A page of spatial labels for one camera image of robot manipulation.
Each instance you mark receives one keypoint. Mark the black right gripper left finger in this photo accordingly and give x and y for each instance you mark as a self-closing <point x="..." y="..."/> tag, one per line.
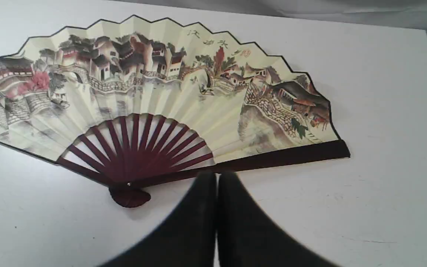
<point x="186" y="238"/>

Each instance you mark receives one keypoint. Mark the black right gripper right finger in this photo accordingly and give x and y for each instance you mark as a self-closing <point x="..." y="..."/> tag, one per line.
<point x="247" y="237"/>

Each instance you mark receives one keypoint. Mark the painted paper folding fan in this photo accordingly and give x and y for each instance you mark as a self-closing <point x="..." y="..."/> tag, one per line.
<point x="139" y="103"/>

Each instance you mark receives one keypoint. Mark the grey fabric backdrop curtain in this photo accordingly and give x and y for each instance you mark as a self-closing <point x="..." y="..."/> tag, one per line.
<point x="395" y="13"/>

